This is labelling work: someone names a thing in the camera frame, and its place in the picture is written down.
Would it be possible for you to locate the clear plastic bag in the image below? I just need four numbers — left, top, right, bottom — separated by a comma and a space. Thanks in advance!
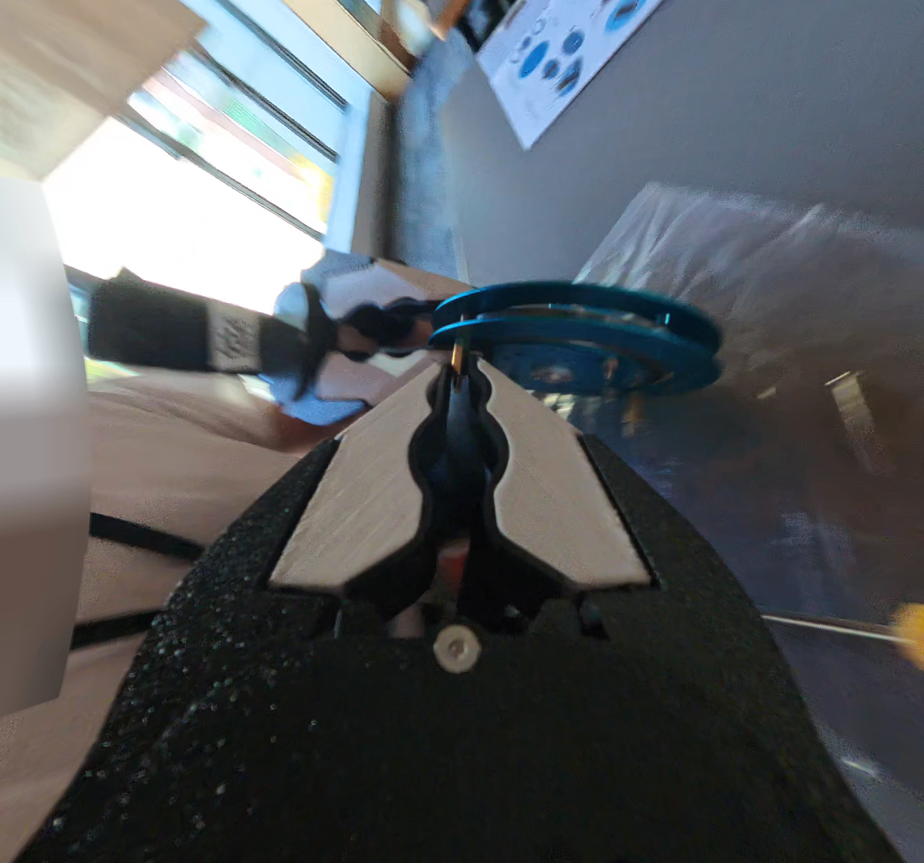
520, 180, 924, 734

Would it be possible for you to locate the large window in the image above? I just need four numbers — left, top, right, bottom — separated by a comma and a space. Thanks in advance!
43, 0, 384, 315

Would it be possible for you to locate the person's left forearm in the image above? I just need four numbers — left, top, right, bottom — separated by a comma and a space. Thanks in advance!
270, 408, 347, 454

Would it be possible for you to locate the yellow handled screwdriver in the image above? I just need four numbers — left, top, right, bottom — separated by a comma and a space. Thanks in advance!
761, 603, 924, 665

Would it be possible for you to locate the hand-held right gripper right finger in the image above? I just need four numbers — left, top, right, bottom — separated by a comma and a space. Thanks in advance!
473, 359, 652, 595

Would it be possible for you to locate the beige roller blind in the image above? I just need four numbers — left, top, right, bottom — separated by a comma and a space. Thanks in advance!
0, 0, 206, 181

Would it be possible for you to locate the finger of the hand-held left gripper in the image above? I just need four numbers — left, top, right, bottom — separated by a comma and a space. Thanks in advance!
303, 253, 477, 322
316, 343, 436, 409

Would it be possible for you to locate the blue metal turntable base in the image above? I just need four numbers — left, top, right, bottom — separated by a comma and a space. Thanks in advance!
428, 280, 723, 396

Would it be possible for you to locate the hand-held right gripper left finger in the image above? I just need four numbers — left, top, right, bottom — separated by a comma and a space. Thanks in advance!
269, 361, 445, 598

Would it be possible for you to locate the person's torso in pale shirt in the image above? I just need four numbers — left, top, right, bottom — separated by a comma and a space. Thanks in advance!
0, 365, 340, 863

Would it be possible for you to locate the grey desk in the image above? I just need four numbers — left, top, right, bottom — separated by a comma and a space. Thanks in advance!
393, 0, 924, 863

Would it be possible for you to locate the printed instruction sheet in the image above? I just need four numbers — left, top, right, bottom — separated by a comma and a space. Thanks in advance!
476, 0, 723, 151

